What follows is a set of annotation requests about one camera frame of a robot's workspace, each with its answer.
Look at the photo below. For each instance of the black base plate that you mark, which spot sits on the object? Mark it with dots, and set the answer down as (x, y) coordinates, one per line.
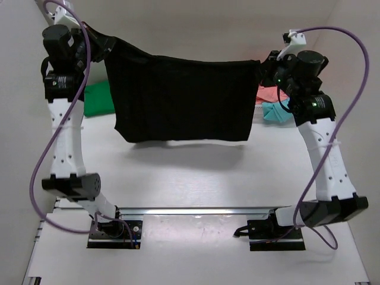
(267, 235)
(114, 235)

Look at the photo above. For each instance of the green folded t shirt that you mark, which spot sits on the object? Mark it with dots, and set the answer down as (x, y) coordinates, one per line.
(98, 100)

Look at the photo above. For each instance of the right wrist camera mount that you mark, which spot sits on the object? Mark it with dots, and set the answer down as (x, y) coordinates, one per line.
(294, 43)

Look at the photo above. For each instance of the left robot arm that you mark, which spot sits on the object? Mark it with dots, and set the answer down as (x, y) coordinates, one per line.
(64, 92)

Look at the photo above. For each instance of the teal t shirt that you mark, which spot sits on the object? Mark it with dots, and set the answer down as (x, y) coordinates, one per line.
(273, 112)

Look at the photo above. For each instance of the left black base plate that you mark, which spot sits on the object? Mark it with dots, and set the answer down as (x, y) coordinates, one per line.
(114, 235)

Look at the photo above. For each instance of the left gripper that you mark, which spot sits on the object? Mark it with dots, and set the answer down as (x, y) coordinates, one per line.
(105, 42)

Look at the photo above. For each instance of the black t shirt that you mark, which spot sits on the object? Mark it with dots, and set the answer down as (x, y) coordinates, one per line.
(161, 98)

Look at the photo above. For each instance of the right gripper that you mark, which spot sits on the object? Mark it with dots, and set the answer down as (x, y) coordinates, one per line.
(268, 67)

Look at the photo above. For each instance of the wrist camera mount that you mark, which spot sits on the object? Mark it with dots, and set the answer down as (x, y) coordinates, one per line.
(294, 43)
(62, 16)

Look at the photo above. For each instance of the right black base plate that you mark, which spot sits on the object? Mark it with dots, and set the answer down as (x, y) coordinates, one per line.
(267, 235)

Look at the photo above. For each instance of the white plastic basket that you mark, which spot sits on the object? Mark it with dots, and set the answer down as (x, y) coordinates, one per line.
(258, 114)

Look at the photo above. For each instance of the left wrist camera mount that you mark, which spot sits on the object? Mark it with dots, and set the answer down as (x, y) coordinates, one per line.
(62, 16)

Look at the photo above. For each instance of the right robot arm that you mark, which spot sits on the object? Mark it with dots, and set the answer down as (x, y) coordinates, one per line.
(314, 115)

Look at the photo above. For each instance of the pink t shirt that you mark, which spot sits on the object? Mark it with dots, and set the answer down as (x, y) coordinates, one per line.
(269, 95)

